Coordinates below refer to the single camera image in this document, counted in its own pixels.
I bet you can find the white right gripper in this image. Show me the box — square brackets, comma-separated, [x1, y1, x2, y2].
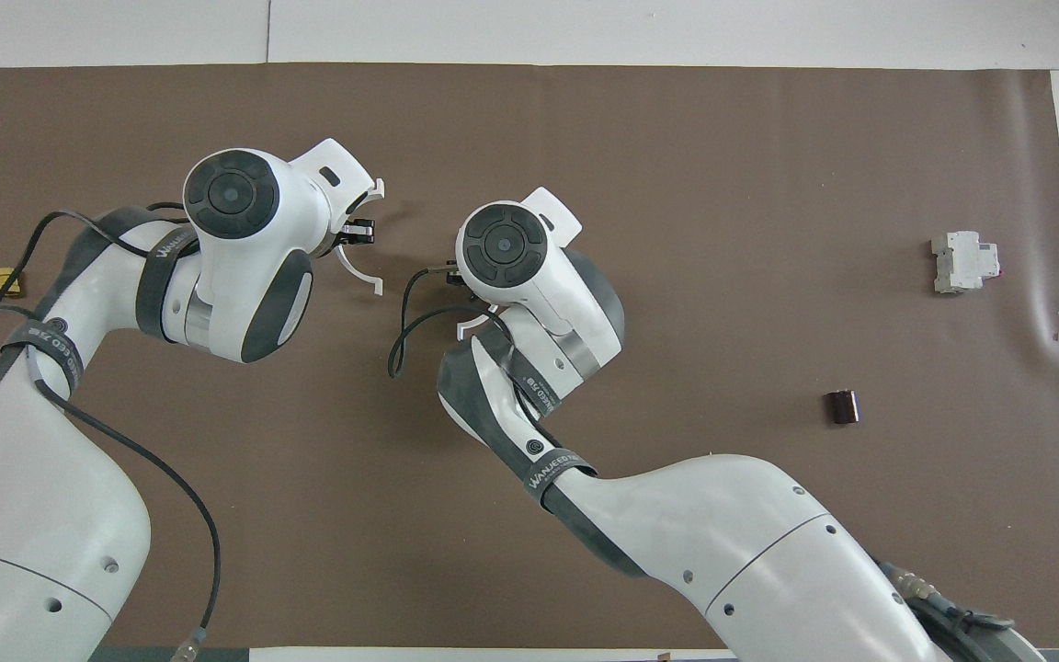
[445, 188, 583, 288]

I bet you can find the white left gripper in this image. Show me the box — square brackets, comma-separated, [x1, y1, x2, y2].
[290, 138, 385, 257]

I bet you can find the brown table mat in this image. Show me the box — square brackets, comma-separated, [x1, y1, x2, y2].
[0, 63, 1059, 650]

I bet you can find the white circuit breaker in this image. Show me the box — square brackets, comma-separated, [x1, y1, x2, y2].
[930, 231, 1001, 295]

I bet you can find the grey velcro cable strap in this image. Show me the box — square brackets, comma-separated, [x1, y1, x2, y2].
[1, 317, 85, 401]
[525, 451, 599, 511]
[136, 225, 204, 341]
[474, 322, 586, 415]

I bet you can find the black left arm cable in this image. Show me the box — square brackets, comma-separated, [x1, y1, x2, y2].
[28, 202, 222, 662]

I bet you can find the grey arm base cable bundle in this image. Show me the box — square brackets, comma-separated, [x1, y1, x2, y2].
[877, 556, 1041, 662]

